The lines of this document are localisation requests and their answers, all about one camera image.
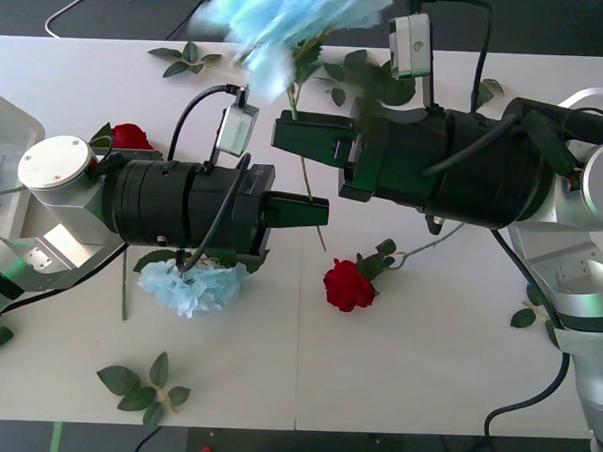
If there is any large single green leaf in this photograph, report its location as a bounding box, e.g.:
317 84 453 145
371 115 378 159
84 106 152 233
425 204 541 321
359 57 419 110

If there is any white cable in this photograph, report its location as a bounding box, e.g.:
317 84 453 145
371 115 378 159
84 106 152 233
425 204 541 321
42 0 142 43

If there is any small curled green leaf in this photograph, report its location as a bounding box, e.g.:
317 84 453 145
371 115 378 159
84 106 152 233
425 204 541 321
475 77 506 112

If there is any shallow white box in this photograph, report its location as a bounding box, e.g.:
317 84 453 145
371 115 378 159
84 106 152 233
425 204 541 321
553 85 603 150
0 92 49 246

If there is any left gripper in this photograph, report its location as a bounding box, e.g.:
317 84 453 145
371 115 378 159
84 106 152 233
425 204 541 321
186 160 333 262

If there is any red rose with green stem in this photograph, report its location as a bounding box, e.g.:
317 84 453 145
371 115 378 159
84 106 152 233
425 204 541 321
321 217 466 319
81 120 157 323

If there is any black cable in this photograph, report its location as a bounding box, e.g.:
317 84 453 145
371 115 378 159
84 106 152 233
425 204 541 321
165 0 210 42
129 424 164 452

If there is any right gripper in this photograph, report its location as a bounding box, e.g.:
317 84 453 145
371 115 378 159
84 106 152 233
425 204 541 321
267 95 459 215

